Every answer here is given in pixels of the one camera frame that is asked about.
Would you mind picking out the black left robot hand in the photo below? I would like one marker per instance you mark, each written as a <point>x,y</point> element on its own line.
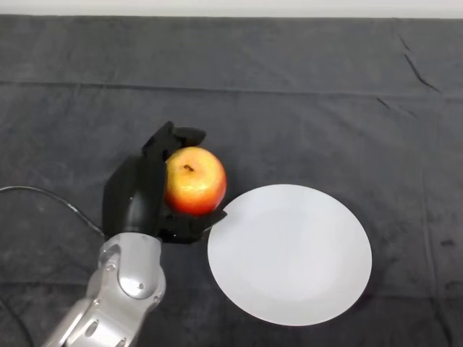
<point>137,191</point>

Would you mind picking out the red yellow apple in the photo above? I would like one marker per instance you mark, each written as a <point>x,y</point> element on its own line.
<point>195,184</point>

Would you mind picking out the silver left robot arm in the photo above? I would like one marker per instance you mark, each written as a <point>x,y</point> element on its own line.
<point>115,289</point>

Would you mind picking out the white round plate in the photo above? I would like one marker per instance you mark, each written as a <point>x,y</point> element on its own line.
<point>293,260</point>

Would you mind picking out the black cloth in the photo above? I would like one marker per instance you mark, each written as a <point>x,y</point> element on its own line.
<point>289,108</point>

